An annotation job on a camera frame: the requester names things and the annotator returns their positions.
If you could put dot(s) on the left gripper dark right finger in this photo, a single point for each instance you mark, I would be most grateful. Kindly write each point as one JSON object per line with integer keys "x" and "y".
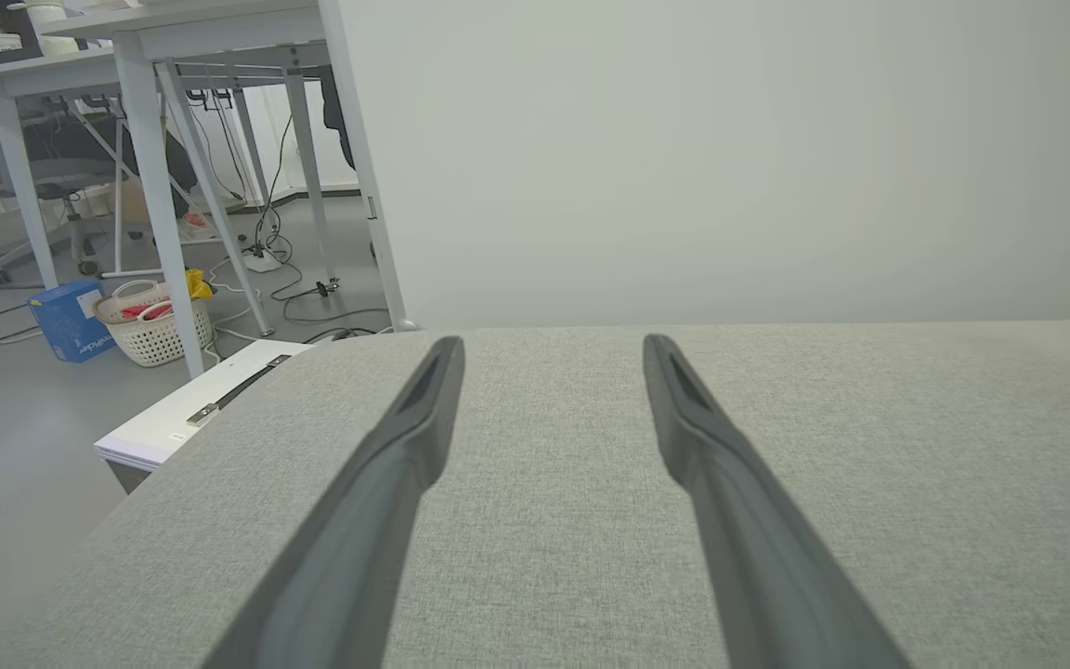
{"x": 758, "y": 576}

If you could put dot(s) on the white power strip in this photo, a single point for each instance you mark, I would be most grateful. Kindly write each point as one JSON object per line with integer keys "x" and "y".
{"x": 263, "y": 260}

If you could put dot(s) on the white partition panel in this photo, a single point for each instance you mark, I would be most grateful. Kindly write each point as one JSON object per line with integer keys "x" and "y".
{"x": 730, "y": 158}

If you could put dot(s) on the white desk with slanted legs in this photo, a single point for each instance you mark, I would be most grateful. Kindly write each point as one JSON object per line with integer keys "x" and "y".
{"x": 150, "y": 186}

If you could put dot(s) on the blue cardboard box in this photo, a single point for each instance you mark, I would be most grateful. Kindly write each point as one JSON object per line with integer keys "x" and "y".
{"x": 71, "y": 325}

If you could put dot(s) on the white flat cabinet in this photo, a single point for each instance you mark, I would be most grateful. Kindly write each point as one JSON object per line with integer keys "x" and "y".
{"x": 173, "y": 418}

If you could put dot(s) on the grey office chair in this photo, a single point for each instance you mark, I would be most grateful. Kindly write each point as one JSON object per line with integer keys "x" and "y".
{"x": 61, "y": 177}

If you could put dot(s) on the white desk with straight leg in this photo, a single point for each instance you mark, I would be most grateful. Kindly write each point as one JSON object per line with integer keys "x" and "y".
{"x": 19, "y": 186}

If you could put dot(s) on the white perforated laundry basket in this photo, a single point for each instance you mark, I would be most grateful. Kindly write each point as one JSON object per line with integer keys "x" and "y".
{"x": 159, "y": 344}

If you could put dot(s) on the red item in basket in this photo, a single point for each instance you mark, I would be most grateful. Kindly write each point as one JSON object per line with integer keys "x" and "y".
{"x": 150, "y": 310}

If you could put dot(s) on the yellow bag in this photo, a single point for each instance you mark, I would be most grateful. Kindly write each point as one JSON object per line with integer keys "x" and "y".
{"x": 198, "y": 283}

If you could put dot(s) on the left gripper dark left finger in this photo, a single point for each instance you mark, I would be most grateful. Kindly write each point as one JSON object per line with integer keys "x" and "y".
{"x": 358, "y": 557}

